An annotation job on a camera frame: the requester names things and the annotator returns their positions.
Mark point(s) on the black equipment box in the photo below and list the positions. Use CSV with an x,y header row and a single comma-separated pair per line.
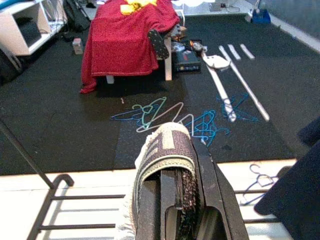
x,y
187,62

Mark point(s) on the black tripod bag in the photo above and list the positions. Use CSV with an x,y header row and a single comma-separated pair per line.
x,y
76,17

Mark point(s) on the white plastic shell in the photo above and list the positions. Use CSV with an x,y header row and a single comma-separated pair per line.
x,y
217,62

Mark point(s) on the black studded sole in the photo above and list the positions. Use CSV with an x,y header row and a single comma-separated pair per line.
x,y
158,43

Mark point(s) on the blue box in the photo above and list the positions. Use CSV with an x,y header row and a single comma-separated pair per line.
x,y
261,17

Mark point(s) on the red flag cloth yellow star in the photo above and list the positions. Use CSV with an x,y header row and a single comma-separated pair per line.
x,y
120,45

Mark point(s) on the navy shirt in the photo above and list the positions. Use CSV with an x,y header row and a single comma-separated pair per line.
x,y
295,200

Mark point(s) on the black clothes rack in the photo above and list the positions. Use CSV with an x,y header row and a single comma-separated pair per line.
x,y
85,197

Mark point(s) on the long white strip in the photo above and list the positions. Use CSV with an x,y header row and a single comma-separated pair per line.
x,y
222,95
249,92

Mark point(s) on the grey shorts patterned waistband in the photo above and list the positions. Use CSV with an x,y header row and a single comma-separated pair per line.
x,y
170,140

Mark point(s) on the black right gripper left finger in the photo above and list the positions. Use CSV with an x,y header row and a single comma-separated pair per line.
x,y
152,212

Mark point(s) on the short white strip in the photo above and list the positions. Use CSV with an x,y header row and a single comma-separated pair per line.
x,y
234,52
247,51
225,53

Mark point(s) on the black floor mat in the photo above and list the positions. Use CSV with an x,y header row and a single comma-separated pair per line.
x,y
50,112

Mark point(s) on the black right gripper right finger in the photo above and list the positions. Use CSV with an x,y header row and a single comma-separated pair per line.
x,y
220,200

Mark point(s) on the white shelf unit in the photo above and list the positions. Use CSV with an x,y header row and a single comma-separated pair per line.
x,y
7,27

